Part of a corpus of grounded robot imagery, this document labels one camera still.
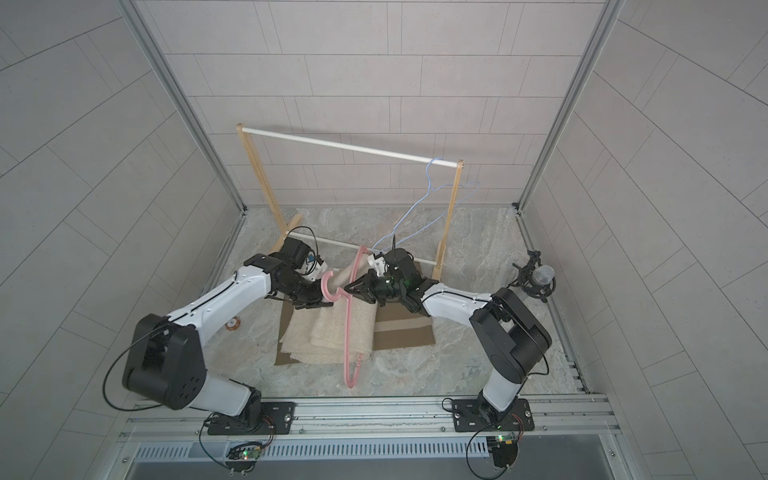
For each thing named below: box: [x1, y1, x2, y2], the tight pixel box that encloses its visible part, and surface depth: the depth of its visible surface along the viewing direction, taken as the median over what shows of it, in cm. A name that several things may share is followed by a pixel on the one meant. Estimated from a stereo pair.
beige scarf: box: [280, 255, 377, 364], surface depth 80 cm
